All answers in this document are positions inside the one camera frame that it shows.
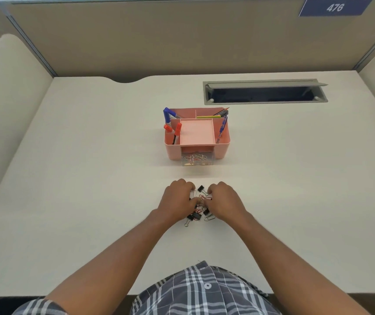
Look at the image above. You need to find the blue marker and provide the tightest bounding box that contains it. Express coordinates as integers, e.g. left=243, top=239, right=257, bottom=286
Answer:
left=163, top=107, right=179, bottom=125

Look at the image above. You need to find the plaid shirt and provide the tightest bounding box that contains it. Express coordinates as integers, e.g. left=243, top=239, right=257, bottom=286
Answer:
left=12, top=261, right=281, bottom=315

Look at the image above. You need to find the person's left forearm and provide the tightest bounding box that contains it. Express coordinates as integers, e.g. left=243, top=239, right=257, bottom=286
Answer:
left=45, top=210, right=172, bottom=315

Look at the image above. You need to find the pile of binder and paper clips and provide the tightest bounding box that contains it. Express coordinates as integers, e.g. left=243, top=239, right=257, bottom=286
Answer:
left=184, top=185, right=216, bottom=227

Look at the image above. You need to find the blue number sign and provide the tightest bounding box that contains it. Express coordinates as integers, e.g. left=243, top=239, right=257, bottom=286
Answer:
left=299, top=0, right=375, bottom=18

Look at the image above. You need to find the pink desk organizer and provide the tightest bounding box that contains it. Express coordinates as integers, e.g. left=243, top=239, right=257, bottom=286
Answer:
left=164, top=108, right=231, bottom=166

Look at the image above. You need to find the beige partition panel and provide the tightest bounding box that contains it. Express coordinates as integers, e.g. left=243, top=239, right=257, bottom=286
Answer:
left=7, top=0, right=375, bottom=84

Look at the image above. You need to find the person's right hand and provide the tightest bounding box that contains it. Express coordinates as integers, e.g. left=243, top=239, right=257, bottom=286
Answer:
left=203, top=182, right=249, bottom=224

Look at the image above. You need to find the blue pen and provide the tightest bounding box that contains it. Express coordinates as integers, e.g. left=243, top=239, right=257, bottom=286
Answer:
left=217, top=116, right=228, bottom=143

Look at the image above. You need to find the person's right forearm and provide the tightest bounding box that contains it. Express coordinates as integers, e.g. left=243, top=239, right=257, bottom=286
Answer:
left=229, top=211, right=372, bottom=315

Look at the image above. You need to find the person's left hand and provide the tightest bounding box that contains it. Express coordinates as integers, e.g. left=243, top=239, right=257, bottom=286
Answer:
left=157, top=179, right=200, bottom=224

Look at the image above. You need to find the clear plastic drawer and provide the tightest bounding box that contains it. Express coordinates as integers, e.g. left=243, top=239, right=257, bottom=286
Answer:
left=181, top=152, right=215, bottom=166

